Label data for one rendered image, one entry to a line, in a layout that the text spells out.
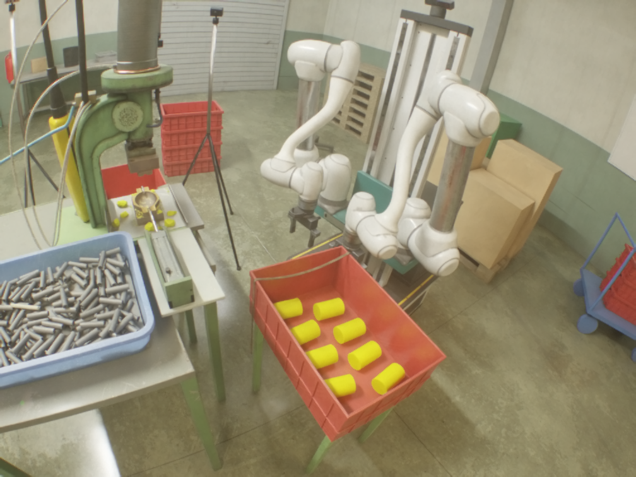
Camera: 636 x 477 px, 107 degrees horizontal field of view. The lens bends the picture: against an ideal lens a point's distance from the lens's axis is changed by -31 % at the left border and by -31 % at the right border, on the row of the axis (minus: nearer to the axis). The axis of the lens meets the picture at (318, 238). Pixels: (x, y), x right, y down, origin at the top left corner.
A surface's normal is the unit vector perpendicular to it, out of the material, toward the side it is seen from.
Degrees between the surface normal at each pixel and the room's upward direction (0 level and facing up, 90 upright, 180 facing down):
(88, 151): 90
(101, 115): 90
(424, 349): 90
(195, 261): 0
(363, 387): 0
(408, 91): 90
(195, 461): 0
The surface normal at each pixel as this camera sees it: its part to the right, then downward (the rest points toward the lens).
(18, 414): 0.16, -0.79
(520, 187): -0.78, 0.26
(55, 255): 0.56, 0.45
